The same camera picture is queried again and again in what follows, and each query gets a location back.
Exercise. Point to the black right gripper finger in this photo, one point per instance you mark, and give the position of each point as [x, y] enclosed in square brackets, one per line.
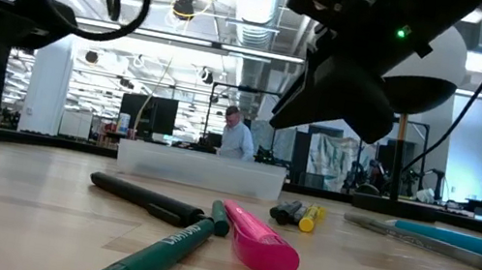
[339, 107]

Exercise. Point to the grey pen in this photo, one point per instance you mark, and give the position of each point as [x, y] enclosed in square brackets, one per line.
[300, 213]
[447, 250]

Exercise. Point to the yellow highlighter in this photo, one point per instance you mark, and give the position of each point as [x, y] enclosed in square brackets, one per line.
[309, 222]

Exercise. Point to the dark teal pen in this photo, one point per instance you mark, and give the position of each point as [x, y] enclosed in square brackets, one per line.
[278, 210]

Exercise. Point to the black marker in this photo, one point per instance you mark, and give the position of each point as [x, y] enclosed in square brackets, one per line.
[288, 216]

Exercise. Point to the clear supply box grey lid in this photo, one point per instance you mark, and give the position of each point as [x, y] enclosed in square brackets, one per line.
[200, 172]

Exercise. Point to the fat pink highlighter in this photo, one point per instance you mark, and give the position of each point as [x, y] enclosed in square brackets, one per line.
[261, 249]

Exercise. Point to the dark green marker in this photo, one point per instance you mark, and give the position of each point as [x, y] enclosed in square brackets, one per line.
[220, 222]

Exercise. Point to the blue marker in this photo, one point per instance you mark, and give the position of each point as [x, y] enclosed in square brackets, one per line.
[473, 242]

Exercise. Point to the black pen with clip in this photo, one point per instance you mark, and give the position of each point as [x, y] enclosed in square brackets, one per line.
[137, 196]

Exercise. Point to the green crayon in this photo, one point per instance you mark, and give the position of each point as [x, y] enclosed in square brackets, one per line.
[152, 257]

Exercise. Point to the background black robot arm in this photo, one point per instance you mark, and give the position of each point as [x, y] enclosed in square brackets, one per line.
[267, 156]

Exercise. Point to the patterned tarp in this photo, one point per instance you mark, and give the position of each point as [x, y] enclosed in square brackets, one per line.
[329, 162]

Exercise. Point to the white square pillar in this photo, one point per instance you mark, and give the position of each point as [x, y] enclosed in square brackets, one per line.
[47, 93]

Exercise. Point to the white cabinet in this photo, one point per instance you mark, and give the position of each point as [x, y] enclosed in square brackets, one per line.
[75, 124]

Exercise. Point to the person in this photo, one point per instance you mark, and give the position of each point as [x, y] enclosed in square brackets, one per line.
[237, 141]

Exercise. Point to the white and blue can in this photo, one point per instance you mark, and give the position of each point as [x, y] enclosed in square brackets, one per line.
[123, 124]

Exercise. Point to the black computer monitor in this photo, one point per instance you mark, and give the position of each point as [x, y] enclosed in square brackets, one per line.
[151, 115]

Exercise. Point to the black ceiling device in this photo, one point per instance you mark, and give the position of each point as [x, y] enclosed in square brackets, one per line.
[184, 8]

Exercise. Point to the silver ventilation duct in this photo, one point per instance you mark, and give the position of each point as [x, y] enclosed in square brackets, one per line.
[261, 1]

